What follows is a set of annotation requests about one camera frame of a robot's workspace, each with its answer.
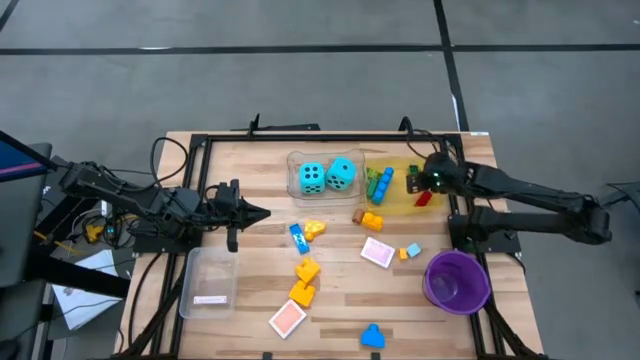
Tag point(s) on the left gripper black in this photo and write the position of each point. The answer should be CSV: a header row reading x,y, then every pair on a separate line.
x,y
222,210

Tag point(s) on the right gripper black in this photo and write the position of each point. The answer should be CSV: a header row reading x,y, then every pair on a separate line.
x,y
442,175

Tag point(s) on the dark green small cube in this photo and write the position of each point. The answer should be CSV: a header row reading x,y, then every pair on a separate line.
x,y
414,169

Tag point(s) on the red small brick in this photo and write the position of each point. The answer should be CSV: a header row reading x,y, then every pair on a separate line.
x,y
424,199

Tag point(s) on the long blue studded brick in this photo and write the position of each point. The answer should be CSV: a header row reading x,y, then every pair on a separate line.
x,y
382,186

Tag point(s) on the dark green studded brick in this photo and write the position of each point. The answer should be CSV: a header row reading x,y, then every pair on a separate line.
x,y
372,189

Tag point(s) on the lime green small block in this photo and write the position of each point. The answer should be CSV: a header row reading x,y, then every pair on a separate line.
x,y
372,173

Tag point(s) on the blue printed brick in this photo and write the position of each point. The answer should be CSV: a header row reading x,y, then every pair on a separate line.
x,y
299,238

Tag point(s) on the orange two-stud brick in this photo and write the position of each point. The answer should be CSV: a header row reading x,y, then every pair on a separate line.
x,y
373,221

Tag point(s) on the brown small cylinder piece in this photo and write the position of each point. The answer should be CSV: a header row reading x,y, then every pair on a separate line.
x,y
357,216

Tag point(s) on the teal foam dice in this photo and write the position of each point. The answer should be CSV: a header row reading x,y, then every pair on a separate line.
x,y
341,174
312,178

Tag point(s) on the purple playing card deck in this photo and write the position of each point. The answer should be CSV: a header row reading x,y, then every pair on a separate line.
x,y
378,252

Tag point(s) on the yellow notched block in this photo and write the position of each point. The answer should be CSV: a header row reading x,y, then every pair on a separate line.
x,y
302,294
307,270

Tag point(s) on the pink playing card deck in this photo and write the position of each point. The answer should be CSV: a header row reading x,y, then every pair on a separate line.
x,y
210,300

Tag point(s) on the orange playing card deck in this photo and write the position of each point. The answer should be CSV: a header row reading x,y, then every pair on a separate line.
x,y
287,318

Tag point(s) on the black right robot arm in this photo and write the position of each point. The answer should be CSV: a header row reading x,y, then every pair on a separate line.
x,y
525,190

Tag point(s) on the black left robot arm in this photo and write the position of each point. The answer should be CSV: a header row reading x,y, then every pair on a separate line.
x,y
125,195

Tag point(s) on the yellow translucent tray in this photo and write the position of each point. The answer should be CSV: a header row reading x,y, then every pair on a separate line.
x,y
400,200

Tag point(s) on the clear wavy plastic bin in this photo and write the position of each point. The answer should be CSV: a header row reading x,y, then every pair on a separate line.
x,y
295,200

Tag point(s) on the light blue small cube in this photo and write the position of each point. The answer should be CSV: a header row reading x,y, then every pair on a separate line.
x,y
413,250

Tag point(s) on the yellow angled block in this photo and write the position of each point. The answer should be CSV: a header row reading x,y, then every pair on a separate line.
x,y
315,228

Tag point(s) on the small orange cube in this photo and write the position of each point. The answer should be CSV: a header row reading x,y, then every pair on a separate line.
x,y
402,254

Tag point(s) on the clear rectangular plastic container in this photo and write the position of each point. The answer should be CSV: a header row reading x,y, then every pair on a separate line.
x,y
209,272

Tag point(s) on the purple plastic bucket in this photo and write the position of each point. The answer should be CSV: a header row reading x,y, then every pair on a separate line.
x,y
457,285

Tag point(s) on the yellow clamp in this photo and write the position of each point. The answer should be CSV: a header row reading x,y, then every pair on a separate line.
x,y
93,232

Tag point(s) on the blue figure-shaped block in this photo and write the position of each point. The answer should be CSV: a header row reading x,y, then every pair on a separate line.
x,y
373,338

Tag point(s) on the black floor beam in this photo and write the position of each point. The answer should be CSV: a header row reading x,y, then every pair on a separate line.
x,y
80,277

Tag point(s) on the black control box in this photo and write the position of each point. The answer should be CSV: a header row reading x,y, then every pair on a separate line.
x,y
65,215

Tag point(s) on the white paper sheet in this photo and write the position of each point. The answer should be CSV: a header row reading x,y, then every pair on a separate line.
x,y
85,305

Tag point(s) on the dark grey equipment case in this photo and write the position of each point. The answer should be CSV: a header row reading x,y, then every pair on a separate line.
x,y
20,225

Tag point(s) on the blue-screen monitor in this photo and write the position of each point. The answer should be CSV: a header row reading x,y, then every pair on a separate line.
x,y
15,160

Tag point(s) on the black rear bracket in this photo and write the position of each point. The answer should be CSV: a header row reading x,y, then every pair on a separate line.
x,y
295,127

